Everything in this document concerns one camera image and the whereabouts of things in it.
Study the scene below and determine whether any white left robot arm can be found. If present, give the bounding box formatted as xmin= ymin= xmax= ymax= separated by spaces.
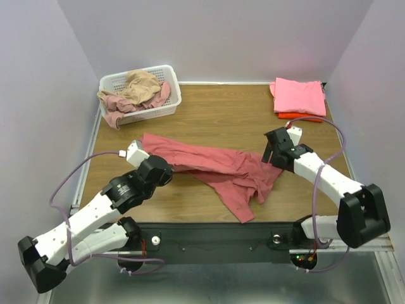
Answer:
xmin=18 ymin=155 xmax=173 ymax=294

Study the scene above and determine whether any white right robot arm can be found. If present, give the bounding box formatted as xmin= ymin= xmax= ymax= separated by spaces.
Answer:
xmin=262 ymin=127 xmax=391 ymax=248

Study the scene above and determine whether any folded orange t-shirt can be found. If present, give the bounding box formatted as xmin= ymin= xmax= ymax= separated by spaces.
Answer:
xmin=277 ymin=112 xmax=323 ymax=123

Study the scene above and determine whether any folded light pink t-shirt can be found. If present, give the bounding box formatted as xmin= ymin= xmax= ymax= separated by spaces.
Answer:
xmin=269 ymin=77 xmax=327 ymax=117

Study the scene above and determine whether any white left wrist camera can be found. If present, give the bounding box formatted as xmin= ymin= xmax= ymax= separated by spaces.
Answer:
xmin=118 ymin=140 xmax=149 ymax=168

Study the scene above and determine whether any aluminium table frame rail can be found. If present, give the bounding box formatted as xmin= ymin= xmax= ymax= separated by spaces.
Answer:
xmin=50 ymin=107 xmax=395 ymax=254

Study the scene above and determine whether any mauve pink t-shirt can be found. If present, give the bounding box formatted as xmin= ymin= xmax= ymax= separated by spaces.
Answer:
xmin=104 ymin=82 xmax=171 ymax=129

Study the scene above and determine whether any dusty red t-shirt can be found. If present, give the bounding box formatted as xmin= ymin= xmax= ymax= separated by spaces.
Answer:
xmin=140 ymin=134 xmax=282 ymax=223

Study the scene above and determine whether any white plastic laundry basket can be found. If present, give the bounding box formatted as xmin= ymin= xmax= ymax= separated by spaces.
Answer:
xmin=97 ymin=65 xmax=182 ymax=129

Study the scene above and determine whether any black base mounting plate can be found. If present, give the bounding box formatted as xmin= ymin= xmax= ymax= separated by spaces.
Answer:
xmin=138 ymin=222 xmax=314 ymax=264

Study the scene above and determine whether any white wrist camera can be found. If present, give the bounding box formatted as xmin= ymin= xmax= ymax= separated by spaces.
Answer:
xmin=285 ymin=122 xmax=303 ymax=146
xmin=118 ymin=140 xmax=149 ymax=168

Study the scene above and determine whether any beige t-shirt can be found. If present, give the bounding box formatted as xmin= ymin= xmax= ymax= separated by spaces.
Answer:
xmin=97 ymin=70 xmax=161 ymax=105

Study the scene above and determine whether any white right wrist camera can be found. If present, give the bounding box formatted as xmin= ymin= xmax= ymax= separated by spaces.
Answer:
xmin=285 ymin=122 xmax=303 ymax=146

